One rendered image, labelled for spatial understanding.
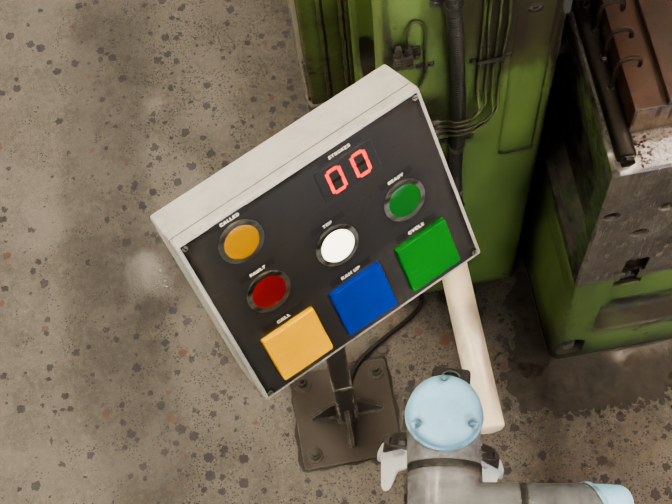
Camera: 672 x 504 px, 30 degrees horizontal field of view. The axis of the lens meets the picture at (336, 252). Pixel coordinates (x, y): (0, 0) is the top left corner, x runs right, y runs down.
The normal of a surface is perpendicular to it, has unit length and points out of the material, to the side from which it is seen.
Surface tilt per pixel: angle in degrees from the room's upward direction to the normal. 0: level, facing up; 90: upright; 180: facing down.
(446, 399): 0
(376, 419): 0
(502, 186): 90
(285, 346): 60
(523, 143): 90
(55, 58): 0
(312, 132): 30
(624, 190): 90
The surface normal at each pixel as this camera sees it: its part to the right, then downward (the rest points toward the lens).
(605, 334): 0.18, 0.91
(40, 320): -0.06, -0.36
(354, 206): 0.47, 0.47
